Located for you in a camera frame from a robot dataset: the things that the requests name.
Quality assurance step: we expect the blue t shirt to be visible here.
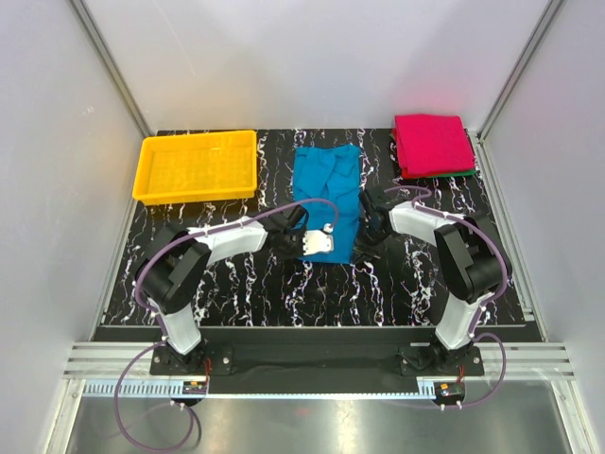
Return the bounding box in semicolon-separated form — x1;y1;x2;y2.
292;145;360;265

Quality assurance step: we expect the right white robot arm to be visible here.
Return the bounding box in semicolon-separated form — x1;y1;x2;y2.
352;187;512;375

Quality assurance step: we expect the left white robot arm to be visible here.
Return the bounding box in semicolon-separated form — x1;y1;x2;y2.
134;205;309;375

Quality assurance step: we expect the folded red t shirt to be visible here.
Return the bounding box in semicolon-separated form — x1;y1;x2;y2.
391;127;416;178

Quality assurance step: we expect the folded pink t shirt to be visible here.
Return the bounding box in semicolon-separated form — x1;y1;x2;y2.
394;113;475;179

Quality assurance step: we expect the folded green t shirt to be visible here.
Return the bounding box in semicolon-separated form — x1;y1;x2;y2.
439;169;475;178

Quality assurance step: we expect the yellow plastic tray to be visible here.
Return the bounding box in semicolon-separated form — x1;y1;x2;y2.
132;130;258;205

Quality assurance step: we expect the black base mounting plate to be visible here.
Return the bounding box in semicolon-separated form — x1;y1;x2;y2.
150;327;484;395

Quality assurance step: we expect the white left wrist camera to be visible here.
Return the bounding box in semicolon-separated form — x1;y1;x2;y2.
302;223;335;256

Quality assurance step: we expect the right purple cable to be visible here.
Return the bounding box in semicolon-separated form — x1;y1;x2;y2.
382;184;513;409

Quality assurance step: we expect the purple cable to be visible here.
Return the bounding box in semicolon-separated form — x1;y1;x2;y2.
112;197;339;448
382;184;513;409

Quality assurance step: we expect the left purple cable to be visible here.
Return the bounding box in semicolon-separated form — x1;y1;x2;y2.
112;197;339;448

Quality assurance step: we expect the slotted cable duct rail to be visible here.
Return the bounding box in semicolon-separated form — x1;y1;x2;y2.
83;379;456;400

